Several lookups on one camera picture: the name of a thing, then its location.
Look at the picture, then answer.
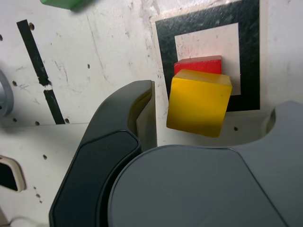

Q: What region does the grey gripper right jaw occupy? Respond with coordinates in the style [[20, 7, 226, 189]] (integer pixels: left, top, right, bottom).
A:
[[106, 100, 303, 227]]

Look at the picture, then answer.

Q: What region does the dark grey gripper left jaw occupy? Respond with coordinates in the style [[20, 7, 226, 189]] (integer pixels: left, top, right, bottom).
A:
[[48, 79, 158, 227]]

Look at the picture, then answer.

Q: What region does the yellow cube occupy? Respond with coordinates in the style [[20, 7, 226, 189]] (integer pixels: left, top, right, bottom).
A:
[[166, 69, 233, 138]]

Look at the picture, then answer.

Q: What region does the red cube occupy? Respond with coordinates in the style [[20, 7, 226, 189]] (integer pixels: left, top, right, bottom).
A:
[[174, 55, 223, 75]]

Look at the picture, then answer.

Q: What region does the green cube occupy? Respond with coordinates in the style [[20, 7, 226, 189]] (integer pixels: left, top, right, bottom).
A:
[[39, 0, 92, 11]]

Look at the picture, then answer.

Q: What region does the black tape square outline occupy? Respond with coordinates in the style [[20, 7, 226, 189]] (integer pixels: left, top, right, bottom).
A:
[[155, 0, 260, 112]]

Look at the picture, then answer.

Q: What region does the white framed table opening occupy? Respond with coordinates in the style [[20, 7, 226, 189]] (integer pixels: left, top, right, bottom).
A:
[[0, 155, 26, 193]]

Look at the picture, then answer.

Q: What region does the black tape strip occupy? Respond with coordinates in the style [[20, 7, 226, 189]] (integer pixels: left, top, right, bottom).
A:
[[16, 20, 66, 125]]

